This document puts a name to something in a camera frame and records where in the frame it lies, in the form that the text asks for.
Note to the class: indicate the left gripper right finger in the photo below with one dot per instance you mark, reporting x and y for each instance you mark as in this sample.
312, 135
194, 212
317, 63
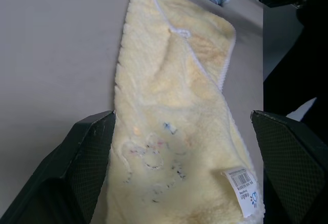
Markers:
289, 172

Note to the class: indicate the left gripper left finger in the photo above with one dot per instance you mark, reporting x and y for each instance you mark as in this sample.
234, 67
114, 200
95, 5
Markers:
59, 178

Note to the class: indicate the yellow cloth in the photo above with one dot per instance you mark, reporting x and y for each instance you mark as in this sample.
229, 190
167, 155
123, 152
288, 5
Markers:
166, 93

